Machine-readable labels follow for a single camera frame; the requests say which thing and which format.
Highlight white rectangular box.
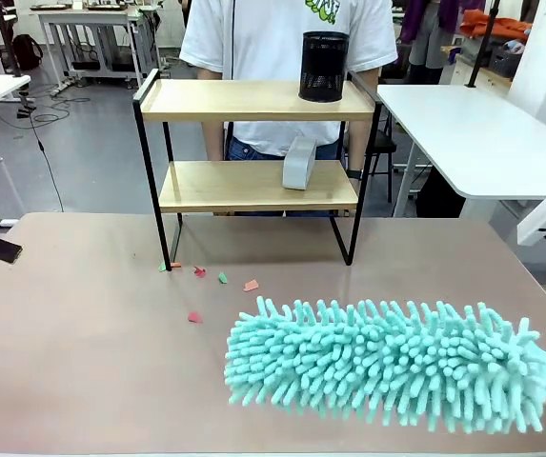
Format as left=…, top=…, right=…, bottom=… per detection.
left=281, top=136, right=317, bottom=191

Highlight white workbench with equipment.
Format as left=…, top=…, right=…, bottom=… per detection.
left=37, top=3, right=162, bottom=91

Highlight black floor cable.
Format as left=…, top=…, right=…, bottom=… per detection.
left=0, top=97, right=92, bottom=213

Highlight black bin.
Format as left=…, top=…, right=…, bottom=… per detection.
left=415, top=166, right=467, bottom=219

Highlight black backpack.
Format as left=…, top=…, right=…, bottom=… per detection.
left=11, top=33, right=44, bottom=71

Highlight black mesh pen holder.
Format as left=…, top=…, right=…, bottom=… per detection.
left=297, top=30, right=351, bottom=103

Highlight purple hanging garment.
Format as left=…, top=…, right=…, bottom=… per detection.
left=399, top=0, right=487, bottom=45

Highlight person left forearm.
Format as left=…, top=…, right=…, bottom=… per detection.
left=346, top=66, right=379, bottom=182

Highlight black chair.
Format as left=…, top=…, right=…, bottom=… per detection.
left=366, top=127, right=397, bottom=204

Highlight two-tier wooden black-frame shelf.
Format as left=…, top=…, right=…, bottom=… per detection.
left=131, top=69, right=383, bottom=272

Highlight teal chenille duster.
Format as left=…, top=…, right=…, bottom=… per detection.
left=223, top=294, right=546, bottom=435

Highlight blue jeans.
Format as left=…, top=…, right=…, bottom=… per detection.
left=214, top=135, right=350, bottom=218

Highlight grey storage basket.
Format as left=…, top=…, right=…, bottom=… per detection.
left=488, top=43, right=525, bottom=78

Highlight person torso white t-shirt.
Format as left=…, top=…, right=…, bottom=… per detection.
left=179, top=0, right=399, bottom=158

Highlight large white desk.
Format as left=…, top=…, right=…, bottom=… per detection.
left=375, top=84, right=546, bottom=219

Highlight black camera pole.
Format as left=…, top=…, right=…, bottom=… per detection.
left=464, top=0, right=502, bottom=89
left=0, top=0, right=24, bottom=80

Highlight orange cloth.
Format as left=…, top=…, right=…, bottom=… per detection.
left=459, top=9, right=535, bottom=40

